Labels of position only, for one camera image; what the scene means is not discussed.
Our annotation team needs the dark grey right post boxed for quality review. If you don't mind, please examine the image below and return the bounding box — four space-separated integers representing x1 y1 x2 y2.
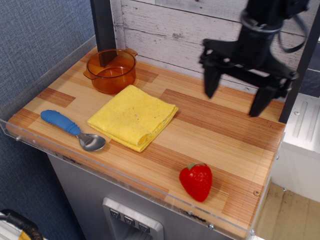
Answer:
278 6 320 124

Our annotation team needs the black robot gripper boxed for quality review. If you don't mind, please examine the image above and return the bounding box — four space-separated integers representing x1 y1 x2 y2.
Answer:
199 23 298 117

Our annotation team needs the yellow object bottom left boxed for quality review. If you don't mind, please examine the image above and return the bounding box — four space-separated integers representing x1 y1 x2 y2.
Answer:
18 230 31 240

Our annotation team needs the clear acrylic table guard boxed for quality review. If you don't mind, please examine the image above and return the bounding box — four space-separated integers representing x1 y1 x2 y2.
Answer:
0 33 285 240

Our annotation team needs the amber transparent plastic pot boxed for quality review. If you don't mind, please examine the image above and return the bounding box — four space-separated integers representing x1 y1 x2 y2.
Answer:
83 48 138 94

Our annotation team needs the red plastic strawberry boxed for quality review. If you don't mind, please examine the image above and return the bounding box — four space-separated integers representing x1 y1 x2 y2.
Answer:
179 163 213 202

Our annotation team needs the dark grey left post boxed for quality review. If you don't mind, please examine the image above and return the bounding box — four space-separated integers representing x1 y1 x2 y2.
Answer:
90 0 116 67

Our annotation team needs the silver cabinet with buttons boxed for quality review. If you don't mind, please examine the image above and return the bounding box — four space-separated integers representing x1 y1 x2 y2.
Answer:
46 152 236 240

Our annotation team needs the white grooved side unit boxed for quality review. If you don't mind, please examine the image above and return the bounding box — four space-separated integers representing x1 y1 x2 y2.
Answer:
270 93 320 202

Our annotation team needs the blue handled metal spoon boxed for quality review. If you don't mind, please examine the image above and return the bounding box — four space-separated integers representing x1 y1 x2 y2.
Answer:
40 109 106 152

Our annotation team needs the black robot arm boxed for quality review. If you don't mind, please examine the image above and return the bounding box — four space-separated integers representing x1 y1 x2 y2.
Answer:
199 0 309 117

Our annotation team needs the folded yellow cloth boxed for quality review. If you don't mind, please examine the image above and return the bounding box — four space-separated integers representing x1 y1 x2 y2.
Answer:
87 85 178 152

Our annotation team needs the dark grey post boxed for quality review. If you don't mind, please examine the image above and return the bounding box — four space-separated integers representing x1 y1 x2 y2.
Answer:
90 0 116 67
278 6 320 124

